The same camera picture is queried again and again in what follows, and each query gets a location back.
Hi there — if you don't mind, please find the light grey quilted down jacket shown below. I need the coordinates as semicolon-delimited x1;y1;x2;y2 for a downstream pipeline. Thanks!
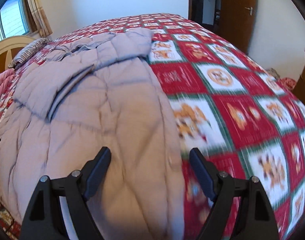
0;28;185;239

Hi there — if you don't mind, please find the pink folded quilt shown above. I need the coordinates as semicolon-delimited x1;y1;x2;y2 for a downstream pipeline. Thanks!
0;69;15;98

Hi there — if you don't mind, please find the beige wooden headboard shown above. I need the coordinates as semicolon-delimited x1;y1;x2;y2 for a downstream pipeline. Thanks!
0;35;36;74

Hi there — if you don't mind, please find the striped pillow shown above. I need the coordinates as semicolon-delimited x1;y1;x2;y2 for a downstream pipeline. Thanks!
8;37;51;69

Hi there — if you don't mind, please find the beige plaid curtain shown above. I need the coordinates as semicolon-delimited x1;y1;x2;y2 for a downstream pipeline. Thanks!
28;0;53;37

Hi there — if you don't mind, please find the brown wooden door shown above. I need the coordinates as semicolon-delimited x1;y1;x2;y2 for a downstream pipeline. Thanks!
217;0;258;54

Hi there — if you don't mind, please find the window with white frame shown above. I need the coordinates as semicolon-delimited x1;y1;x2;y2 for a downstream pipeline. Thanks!
0;0;34;41

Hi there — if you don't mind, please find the silver door handle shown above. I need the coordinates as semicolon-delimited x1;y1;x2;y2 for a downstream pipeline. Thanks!
245;7;253;16

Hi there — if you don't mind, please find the dark brown door frame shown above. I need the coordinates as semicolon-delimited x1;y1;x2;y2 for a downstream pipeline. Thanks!
188;0;222;27

